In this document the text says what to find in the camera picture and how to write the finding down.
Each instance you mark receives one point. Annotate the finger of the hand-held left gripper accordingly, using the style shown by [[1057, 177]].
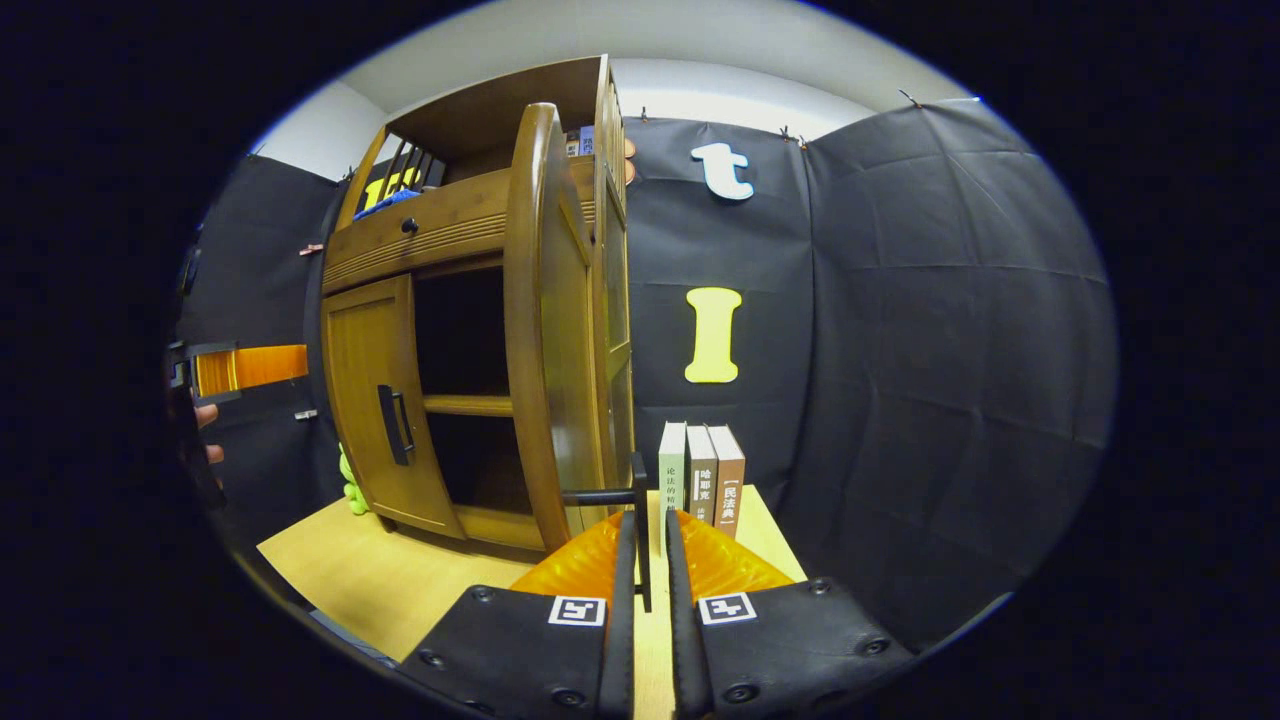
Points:
[[260, 367]]

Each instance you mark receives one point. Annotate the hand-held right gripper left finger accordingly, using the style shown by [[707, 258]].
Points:
[[622, 620]]

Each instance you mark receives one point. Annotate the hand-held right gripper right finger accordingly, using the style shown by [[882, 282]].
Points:
[[683, 640]]

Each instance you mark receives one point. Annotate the wooden cabinet door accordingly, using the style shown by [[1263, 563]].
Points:
[[530, 300], [365, 350]]

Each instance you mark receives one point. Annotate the wooden double-door shoe cabinet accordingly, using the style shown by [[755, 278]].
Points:
[[470, 120]]

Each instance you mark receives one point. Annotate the green frog toy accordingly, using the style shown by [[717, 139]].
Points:
[[352, 490]]

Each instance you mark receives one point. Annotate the green and white standing book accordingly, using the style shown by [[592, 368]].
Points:
[[672, 470]]

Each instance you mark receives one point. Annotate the brown standing book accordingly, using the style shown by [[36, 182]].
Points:
[[730, 485]]

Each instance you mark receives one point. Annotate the grey-brown standing book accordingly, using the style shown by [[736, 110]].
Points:
[[702, 475]]

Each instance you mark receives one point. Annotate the blue folded towel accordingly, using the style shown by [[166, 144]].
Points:
[[390, 200]]

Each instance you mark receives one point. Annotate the wooden drawer with black knob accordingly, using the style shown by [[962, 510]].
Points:
[[440, 220]]

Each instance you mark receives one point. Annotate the black backdrop cloth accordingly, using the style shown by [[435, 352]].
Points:
[[950, 350]]

